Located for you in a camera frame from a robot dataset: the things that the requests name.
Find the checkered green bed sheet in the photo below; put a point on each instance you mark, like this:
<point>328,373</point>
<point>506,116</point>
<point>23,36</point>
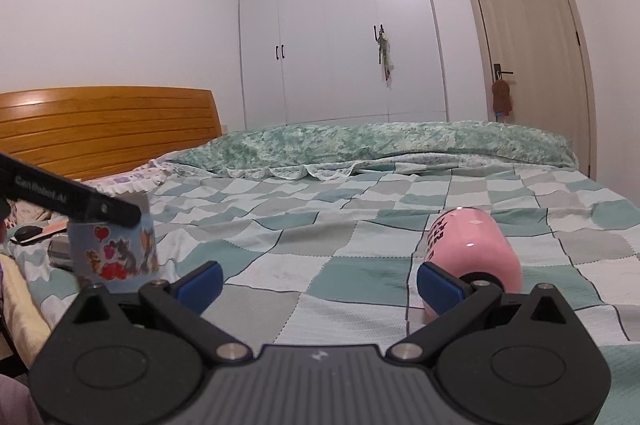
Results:
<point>315,262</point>

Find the white wardrobe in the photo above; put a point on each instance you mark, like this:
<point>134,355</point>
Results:
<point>317,61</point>

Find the green floral duvet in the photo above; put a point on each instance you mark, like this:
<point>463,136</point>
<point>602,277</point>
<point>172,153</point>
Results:
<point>293,151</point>

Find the orange wooden headboard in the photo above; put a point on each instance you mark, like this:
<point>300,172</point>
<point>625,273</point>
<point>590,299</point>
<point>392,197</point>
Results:
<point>91,132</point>

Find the pink flat card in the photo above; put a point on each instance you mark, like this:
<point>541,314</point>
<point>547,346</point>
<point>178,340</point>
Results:
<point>31,234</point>

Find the blue cartoon cup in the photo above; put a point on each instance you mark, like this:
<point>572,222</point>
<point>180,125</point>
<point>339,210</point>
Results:
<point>123,259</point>

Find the pink lettered cup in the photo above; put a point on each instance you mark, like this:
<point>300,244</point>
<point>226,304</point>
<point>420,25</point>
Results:
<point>468,243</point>

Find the black door handle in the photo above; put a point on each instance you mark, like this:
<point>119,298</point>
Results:
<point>499,72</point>

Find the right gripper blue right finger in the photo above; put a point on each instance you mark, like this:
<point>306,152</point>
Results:
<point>458,307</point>

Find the brown plush toy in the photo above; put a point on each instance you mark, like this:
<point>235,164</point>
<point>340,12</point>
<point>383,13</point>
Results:
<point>501,98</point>

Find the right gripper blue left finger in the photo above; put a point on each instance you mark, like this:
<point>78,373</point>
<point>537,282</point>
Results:
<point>177,308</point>

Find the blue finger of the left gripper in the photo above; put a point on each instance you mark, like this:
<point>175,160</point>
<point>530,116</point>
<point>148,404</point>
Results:
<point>113,210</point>

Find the green hanging ornament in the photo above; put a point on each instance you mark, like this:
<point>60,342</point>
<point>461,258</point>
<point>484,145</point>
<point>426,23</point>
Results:
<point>384,56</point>

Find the beige wooden door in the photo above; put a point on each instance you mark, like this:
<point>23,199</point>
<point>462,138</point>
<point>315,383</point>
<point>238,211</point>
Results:
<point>543,43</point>

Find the purple floral pillow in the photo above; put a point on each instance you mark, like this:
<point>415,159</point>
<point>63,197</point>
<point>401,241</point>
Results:
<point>143,179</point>

